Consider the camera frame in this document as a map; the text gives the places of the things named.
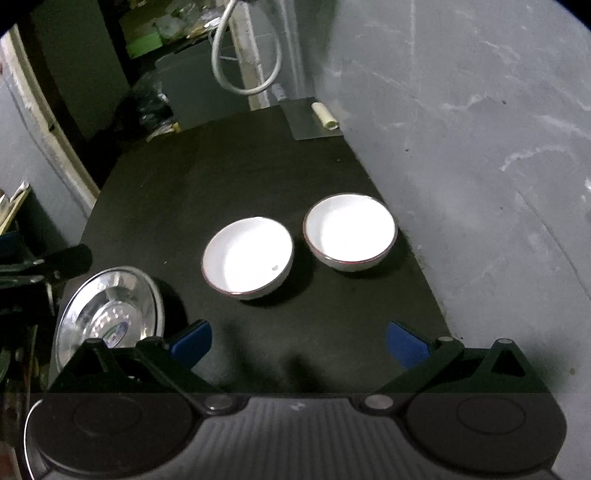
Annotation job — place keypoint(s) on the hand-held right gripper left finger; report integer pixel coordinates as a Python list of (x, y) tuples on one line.
[(194, 340)]

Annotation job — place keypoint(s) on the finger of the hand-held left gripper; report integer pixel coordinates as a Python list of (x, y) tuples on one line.
[(69, 262)]

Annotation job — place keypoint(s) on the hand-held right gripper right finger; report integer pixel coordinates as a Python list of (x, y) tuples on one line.
[(405, 344)]

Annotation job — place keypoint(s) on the steel plate with sticker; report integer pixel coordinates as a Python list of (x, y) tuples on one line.
[(111, 309)]

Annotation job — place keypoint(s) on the white ceramic bowl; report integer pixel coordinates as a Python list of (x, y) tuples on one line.
[(351, 230), (249, 258)]

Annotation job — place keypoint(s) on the wooden shelf board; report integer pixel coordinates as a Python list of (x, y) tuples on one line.
[(14, 203)]

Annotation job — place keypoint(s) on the black plastic bag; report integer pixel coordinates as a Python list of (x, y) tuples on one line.
[(147, 106)]

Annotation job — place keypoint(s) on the dark cabinet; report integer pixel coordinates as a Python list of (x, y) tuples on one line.
[(203, 87)]

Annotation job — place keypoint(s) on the green box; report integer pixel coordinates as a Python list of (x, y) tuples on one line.
[(144, 45)]

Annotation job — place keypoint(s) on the cluttered storage shelf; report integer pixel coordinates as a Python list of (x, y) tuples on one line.
[(184, 18)]

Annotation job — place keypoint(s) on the cream door frame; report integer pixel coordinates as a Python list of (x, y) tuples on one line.
[(55, 138)]

